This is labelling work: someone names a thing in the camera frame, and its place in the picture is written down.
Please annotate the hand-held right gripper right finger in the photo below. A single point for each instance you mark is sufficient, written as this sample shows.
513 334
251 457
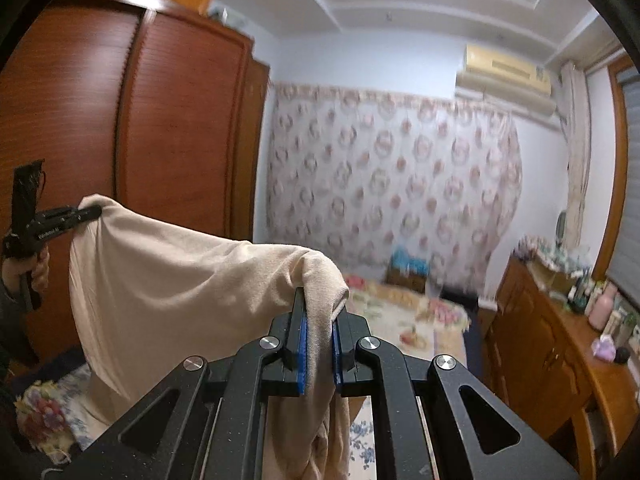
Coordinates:
337 360

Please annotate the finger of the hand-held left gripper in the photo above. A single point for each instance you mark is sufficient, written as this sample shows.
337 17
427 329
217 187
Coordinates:
87 210
85 220

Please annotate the wooden louvered wardrobe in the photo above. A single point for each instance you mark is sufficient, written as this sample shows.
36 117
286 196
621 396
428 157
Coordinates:
190 135

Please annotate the cluster of toiletry bottles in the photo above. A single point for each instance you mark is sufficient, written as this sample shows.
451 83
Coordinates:
580 290

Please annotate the tied beige curtain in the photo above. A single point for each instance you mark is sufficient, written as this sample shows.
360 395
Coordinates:
577 160

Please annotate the beige wall air conditioner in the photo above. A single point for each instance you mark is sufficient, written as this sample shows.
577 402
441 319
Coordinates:
505 80

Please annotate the cardboard box with blue bag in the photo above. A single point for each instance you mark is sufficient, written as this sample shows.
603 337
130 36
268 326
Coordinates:
407 270

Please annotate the sheer circle-patterned curtain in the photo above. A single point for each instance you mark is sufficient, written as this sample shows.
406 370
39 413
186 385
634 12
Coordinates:
390 175

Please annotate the pink thermos bottle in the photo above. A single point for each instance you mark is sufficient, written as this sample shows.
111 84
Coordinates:
601 307

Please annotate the small oval desk fan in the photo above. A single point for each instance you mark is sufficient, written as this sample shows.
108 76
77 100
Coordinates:
561 227

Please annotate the stack of folded cloths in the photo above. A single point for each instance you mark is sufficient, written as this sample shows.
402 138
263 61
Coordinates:
542 247

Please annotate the small black round jar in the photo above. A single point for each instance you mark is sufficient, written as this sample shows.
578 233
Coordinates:
622 355

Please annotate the person's left hand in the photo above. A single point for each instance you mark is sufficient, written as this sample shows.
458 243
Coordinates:
10 275

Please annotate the wooden sideboard cabinet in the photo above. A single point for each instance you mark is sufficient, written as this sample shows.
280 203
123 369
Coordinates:
540 350

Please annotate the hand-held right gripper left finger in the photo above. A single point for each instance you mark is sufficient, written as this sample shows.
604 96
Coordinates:
300 360

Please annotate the clear plastic storage box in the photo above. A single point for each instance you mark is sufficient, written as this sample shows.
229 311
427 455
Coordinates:
230 17

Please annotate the purple tissue pack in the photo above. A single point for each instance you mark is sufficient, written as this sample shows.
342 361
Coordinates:
605 349

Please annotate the beige printed t-shirt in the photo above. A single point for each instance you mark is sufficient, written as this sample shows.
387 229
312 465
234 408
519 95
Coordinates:
175 285

